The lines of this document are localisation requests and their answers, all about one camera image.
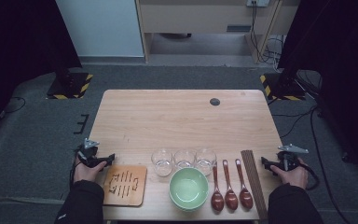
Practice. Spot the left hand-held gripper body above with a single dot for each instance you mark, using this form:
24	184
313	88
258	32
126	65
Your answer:
88	154

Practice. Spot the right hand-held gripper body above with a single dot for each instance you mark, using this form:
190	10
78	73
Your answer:
287	160

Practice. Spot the bundle of wooden chopsticks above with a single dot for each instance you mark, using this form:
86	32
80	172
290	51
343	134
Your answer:
254	183

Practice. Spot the slotted wooden coaster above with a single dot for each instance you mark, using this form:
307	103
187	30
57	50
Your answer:
125	185

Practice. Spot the reddish brown wooden spoon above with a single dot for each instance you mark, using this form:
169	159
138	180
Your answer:
245	197
231	199
217	200

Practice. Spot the clear drinking glass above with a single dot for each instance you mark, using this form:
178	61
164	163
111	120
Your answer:
185	159
205	161
162	163

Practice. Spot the person's right hand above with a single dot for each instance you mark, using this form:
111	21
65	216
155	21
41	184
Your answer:
292	177

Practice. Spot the person's left hand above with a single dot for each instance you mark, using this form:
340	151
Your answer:
88	174

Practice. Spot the black yellow-striped stand base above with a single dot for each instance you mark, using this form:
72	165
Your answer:
281	88
70	85

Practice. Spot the dark round table grommet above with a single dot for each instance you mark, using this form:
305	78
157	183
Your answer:
214	101

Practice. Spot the black curtain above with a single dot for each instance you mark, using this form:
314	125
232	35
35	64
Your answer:
18	46
341	62

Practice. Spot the white cabinet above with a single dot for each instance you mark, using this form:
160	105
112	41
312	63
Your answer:
101	28

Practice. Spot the beige wooden desk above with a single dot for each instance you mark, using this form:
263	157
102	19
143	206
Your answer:
199	18

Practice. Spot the white wall socket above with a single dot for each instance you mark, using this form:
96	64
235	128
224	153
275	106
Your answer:
258	2

